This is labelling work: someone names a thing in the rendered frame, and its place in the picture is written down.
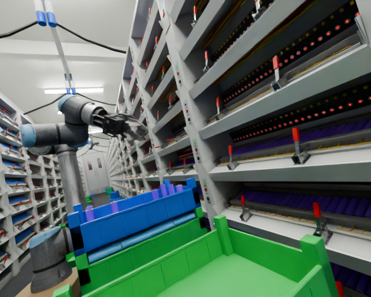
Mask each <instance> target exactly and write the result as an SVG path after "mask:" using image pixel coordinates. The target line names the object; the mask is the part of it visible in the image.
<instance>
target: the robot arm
mask: <svg viewBox="0 0 371 297"><path fill-rule="evenodd" d="M58 109H59V111H60V112H61V113H62V114H64V117H65V123H58V124H24V125H21V126H20V132H21V139H22V145H23V146H24V147H26V148H28V150H29V151H30V152H31V153H32V154H34V155H37V156H43V155H50V154H56V155H57V158H58V164H59V170H60V174H61V180H62V186H63V191H64V196H65V202H66V207H67V213H68V214H70V213H74V208H73V206H74V205H76V204H80V203H81V204H82V210H83V211H86V209H85V208H86V207H87V203H86V200H85V194H84V189H83V185H82V180H81V175H80V170H79V166H78V160H77V155H76V152H77V151H78V148H79V147H83V146H85V145H86V144H87V143H88V141H89V136H90V135H89V125H91V126H93V127H99V128H102V133H103V134H106V135H108V136H110V137H113V138H114V137H117V136H116V135H117V134H120V135H121V136H122V137H123V138H126V139H127V140H128V141H134V140H138V141H143V140H146V138H145V137H144V136H140V135H139V134H135V132H133V131H132V130H128V128H127V126H128V125H129V126H131V127H137V128H141V129H143V130H145V131H148V129H147V127H146V126H145V125H144V124H143V123H142V122H140V121H139V120H138V119H136V118H135V117H134V116H133V115H132V114H125V113H108V112H107V111H106V110H105V109H104V107H102V106H100V105H98V104H95V102H90V101H87V100H85V99H83V98H80V97H79V96H76V95H72V94H68V95H65V96H63V97H62V98H61V99H60V100H59V103H58ZM127 130H128V131H127ZM108 133H110V134H112V135H113V136H111V135H109V134H108ZM29 250H30V255H31V262H32V270H33V277H32V282H31V286H30V290H31V293H38V292H42V291H45V290H47V289H49V288H52V287H54V286H56V285H57V284H59V283H61V282H63V281H64V280H66V279H67V278H68V277H70V276H71V274H72V267H71V266H70V265H69V263H68V262H67V260H66V256H65V255H67V254H69V253H72V252H73V247H72V241H71V235H70V231H69V224H68V221H67V222H66V227H65V228H63V229H62V228H61V226H57V227H53V228H52V229H48V230H46V231H44V232H41V233H39V234H37V235H35V236H33V237H32V238H30V240H29Z"/></svg>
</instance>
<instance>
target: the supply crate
mask: <svg viewBox="0 0 371 297"><path fill-rule="evenodd" d="M186 183H187V186H183V191H181V192H177V190H176V187H175V186H174V191H175V193H174V194H171V195H169V192H168V187H167V185H169V184H170V181H169V179H166V180H163V184H165V187H166V190H167V195H168V196H165V197H162V193H161V188H160V189H157V191H158V195H159V199H156V200H153V196H152V193H151V191H150V192H146V193H143V194H139V195H136V196H133V197H129V198H126V199H123V200H119V201H117V203H118V208H119V212H116V213H113V214H112V211H111V206H110V203H109V204H106V205H103V206H100V207H96V208H94V214H95V220H92V221H90V222H87V217H86V213H85V211H83V210H82V204H81V203H80V204H76V205H74V206H73V208H74V213H70V214H68V215H67V219H68V224H69V231H70V235H71V241H72V247H73V251H74V257H76V256H79V255H81V254H84V253H87V252H89V251H91V250H94V249H96V248H99V247H101V246H104V245H107V244H109V243H111V242H114V241H116V240H118V239H121V238H124V237H126V236H129V235H131V234H133V233H136V232H139V231H141V230H144V229H146V228H148V227H151V226H154V225H156V224H159V223H161V222H164V221H166V220H168V219H171V218H173V217H176V216H178V215H181V214H183V213H186V212H189V211H190V210H193V209H196V208H198V207H201V202H200V197H199V194H198V189H197V185H196V180H195V178H194V177H192V178H189V179H186Z"/></svg>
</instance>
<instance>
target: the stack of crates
mask: <svg viewBox="0 0 371 297"><path fill-rule="evenodd" d="M214 222H215V226H216V229H214V230H212V231H210V232H208V233H206V234H204V235H203V236H201V237H199V238H197V239H195V240H193V241H191V242H189V243H187V244H185V245H183V246H181V247H179V248H177V249H175V250H173V251H171V252H169V253H167V254H165V255H163V256H161V257H159V258H157V259H155V260H153V261H151V262H149V263H147V264H145V265H143V266H141V267H139V268H137V269H135V270H133V271H131V272H129V273H127V274H125V275H123V276H121V277H119V278H118V279H116V280H114V281H112V282H110V283H108V284H106V285H104V286H102V287H100V288H98V289H96V290H94V291H92V292H90V293H88V294H86V295H84V296H82V297H339V293H338V291H337V286H336V282H335V280H334V276H333V272H332V268H331V265H330V261H329V258H328V255H327V252H326V248H325V245H324V241H323V238H322V237H318V236H313V235H308V234H306V235H304V236H303V237H302V238H301V239H300V240H299V242H300V246H301V249H297V248H295V247H291V246H287V245H284V244H281V243H277V242H274V241H272V240H268V239H265V238H262V237H258V236H255V235H251V234H248V233H245V232H241V231H239V230H235V229H232V228H229V227H228V223H227V219H226V216H225V215H222V214H220V215H218V216H215V217H214ZM52 297H73V295H72V289H71V284H70V283H69V284H67V285H65V286H63V287H61V288H58V289H56V290H54V292H53V295H52Z"/></svg>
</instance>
